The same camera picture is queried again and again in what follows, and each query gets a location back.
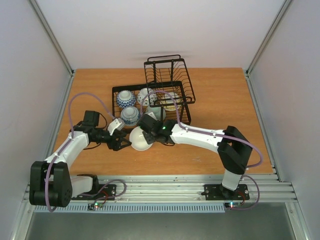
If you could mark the red patterned bowl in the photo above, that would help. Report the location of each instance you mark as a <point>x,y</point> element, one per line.
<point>125,98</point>

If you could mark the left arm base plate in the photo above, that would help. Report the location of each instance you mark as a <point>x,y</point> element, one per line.
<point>108,191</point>

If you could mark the pale green bowl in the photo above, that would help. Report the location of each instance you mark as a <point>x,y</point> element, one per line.
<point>159,112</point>

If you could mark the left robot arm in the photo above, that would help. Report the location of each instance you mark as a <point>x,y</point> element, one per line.
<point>50,182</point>

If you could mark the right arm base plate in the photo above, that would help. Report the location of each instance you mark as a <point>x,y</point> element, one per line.
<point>215,192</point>

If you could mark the bottom bowl of stack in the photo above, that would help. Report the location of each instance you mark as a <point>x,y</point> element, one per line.
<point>138,141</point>

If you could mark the grey slotted cable duct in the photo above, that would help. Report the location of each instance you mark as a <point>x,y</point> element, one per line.
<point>141,208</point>

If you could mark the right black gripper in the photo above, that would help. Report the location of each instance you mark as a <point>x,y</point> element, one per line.
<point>147,137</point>

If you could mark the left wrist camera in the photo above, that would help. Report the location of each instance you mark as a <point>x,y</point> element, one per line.
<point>115,126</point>

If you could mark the white bowl black diamonds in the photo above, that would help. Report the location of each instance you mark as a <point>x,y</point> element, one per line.
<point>146,97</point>

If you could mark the controller board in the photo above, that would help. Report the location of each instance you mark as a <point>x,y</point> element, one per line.
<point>94,206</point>
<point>232,205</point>

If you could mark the black wire dish rack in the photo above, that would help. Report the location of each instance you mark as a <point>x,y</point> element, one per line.
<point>167,73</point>

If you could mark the blue floral bowl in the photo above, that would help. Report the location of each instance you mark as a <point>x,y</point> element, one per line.
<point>130,116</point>

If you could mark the right controller board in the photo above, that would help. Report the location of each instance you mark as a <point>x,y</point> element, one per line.
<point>232,205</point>

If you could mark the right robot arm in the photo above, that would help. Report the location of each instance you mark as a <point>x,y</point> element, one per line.
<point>231,146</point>

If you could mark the yellow sun pattern bowl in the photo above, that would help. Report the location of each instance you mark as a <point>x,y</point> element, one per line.
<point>167,101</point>

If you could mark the left controller board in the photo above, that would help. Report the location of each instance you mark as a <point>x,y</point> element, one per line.
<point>94,206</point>

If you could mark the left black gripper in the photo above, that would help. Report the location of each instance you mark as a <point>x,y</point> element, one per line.
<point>116,146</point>

